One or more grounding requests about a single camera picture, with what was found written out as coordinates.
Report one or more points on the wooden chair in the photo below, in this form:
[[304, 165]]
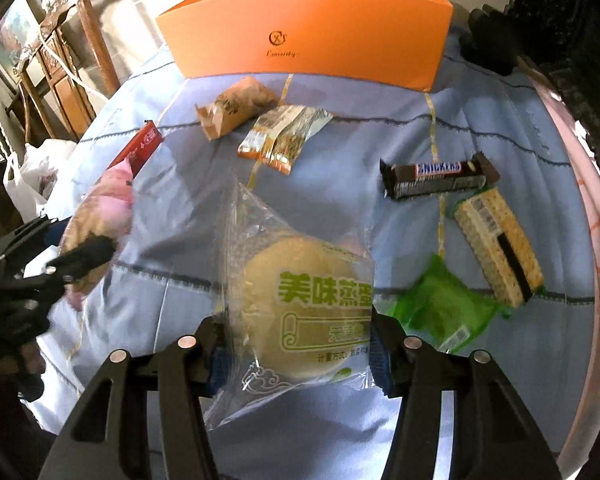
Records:
[[52, 51]]

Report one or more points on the green candy packet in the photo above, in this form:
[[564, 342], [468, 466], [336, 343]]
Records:
[[443, 310]]

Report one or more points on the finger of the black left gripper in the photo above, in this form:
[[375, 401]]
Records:
[[75, 264], [27, 241]]

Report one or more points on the dark carved wooden furniture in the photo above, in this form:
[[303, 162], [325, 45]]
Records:
[[558, 38]]

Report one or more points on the person's left hand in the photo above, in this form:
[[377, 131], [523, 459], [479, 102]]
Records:
[[30, 366]]

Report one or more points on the beige pink snack packet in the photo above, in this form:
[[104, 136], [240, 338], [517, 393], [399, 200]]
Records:
[[243, 100]]

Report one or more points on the red wafer stick packet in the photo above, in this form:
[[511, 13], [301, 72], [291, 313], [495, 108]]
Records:
[[140, 148]]

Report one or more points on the blue tablecloth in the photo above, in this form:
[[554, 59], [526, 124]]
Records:
[[166, 279]]

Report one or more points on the orange white nutrition label packet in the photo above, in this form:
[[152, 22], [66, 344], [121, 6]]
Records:
[[278, 136]]

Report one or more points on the steamed cake clear packet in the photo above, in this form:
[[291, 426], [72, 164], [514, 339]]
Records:
[[296, 310]]

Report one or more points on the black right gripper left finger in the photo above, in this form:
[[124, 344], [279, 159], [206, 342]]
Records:
[[106, 434]]

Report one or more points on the Snickers chocolate bar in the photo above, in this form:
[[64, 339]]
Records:
[[402, 182]]

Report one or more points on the white plastic bag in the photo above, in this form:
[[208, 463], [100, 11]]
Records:
[[29, 180]]

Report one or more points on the pink bag of crackers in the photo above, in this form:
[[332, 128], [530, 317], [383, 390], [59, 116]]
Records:
[[105, 211]]

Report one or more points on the cracker sandwich packet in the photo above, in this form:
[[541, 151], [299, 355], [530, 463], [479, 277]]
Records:
[[503, 251]]

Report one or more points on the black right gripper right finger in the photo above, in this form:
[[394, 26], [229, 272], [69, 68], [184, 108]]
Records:
[[494, 434]]

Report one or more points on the orange cardboard box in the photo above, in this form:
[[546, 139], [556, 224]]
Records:
[[397, 42]]

